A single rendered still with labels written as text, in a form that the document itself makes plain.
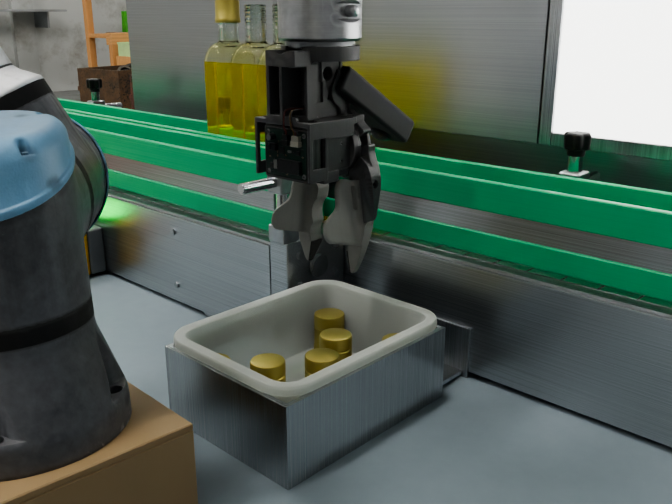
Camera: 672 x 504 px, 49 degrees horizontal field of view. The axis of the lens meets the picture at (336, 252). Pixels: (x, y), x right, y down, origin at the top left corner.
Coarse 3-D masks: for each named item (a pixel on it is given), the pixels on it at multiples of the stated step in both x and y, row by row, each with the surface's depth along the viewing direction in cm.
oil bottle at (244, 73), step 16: (240, 48) 101; (256, 48) 99; (240, 64) 101; (256, 64) 99; (240, 80) 101; (256, 80) 100; (240, 96) 102; (256, 96) 100; (240, 112) 103; (256, 112) 101; (240, 128) 104
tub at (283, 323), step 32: (320, 288) 83; (352, 288) 82; (224, 320) 74; (256, 320) 77; (288, 320) 81; (352, 320) 82; (384, 320) 79; (416, 320) 76; (192, 352) 67; (224, 352) 75; (256, 352) 78; (288, 352) 81; (352, 352) 82; (384, 352) 67; (256, 384) 61; (288, 384) 60; (320, 384) 62
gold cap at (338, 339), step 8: (336, 328) 78; (320, 336) 76; (328, 336) 76; (336, 336) 76; (344, 336) 76; (320, 344) 76; (328, 344) 75; (336, 344) 75; (344, 344) 75; (344, 352) 76
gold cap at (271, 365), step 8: (256, 360) 71; (264, 360) 71; (272, 360) 71; (280, 360) 71; (256, 368) 69; (264, 368) 69; (272, 368) 69; (280, 368) 70; (272, 376) 69; (280, 376) 70
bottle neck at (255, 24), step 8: (248, 8) 99; (256, 8) 99; (264, 8) 100; (248, 16) 99; (256, 16) 99; (264, 16) 100; (248, 24) 100; (256, 24) 100; (264, 24) 100; (248, 32) 100; (256, 32) 100; (264, 32) 101; (248, 40) 100; (256, 40) 100; (264, 40) 101
